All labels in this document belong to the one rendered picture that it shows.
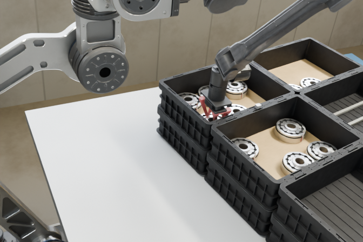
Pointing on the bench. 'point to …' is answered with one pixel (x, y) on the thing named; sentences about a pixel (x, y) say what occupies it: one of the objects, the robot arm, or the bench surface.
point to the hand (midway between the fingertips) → (212, 119)
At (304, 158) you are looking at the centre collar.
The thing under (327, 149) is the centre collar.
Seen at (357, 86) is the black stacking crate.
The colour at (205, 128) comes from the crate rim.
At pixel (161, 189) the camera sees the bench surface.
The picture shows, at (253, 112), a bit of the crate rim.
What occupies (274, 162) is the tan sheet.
